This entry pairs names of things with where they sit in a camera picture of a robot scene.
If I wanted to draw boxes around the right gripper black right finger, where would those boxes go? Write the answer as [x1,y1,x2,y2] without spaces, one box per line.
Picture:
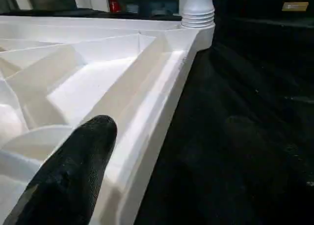
[215,117,314,225]

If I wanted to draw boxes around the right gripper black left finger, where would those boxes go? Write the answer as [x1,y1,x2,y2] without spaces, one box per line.
[1,114,118,225]

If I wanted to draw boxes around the white plastic table top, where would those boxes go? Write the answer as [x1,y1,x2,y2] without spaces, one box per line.
[0,14,217,225]

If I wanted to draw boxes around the white plastic table leg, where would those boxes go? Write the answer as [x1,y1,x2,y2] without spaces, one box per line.
[180,0,216,29]

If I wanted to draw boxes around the black speaker box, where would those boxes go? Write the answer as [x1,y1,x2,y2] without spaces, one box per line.
[212,0,314,22]

